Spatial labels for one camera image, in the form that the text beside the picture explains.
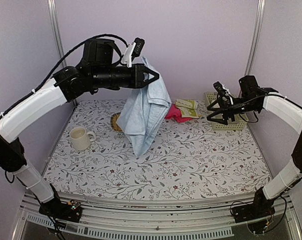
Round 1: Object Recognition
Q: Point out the green plastic basket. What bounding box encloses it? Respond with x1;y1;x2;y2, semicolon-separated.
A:
204;92;248;131

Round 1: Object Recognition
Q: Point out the light blue towel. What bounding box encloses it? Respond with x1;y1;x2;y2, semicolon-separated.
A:
117;56;172;158

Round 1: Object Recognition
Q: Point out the cream ceramic mug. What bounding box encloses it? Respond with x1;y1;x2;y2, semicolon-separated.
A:
70;126;96;151

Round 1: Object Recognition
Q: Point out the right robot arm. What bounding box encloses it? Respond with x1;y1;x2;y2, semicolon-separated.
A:
207;75;302;218

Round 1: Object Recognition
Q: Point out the front aluminium rail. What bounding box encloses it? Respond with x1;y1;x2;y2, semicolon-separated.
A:
12;192;302;240

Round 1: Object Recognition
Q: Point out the left aluminium post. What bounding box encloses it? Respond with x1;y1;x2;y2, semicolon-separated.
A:
47;0;64;58

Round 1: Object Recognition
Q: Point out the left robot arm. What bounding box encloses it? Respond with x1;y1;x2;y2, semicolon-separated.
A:
0;34;159;217

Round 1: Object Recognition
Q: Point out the right aluminium post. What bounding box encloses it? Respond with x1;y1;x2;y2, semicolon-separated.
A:
244;0;266;75

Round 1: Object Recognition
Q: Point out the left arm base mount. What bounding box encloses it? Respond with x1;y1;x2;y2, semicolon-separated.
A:
39;184;83;223

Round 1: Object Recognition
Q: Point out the pink towel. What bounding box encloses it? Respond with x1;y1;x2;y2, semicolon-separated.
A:
165;104;192;123

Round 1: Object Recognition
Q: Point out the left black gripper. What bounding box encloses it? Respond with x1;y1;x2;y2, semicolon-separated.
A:
92;62;160;89

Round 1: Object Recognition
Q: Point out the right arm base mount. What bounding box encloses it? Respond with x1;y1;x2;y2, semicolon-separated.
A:
230;187;275;223

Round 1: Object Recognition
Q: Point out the woven bamboo tray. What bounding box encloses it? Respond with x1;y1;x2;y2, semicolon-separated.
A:
110;112;122;132

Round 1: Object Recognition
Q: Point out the floral tablecloth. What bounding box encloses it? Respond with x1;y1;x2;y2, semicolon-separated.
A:
44;100;271;201

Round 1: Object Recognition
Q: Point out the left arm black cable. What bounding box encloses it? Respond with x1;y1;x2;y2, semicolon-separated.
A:
0;33;130;118

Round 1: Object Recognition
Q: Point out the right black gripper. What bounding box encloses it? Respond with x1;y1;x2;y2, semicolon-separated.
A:
208;95;261;125

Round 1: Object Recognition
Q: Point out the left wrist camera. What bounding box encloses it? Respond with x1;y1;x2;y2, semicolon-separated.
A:
120;37;145;68

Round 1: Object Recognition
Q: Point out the yellow green patterned towel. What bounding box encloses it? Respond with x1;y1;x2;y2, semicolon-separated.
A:
175;99;202;119

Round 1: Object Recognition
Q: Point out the aluminium post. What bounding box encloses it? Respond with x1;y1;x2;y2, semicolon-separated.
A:
47;0;64;58
244;0;266;75

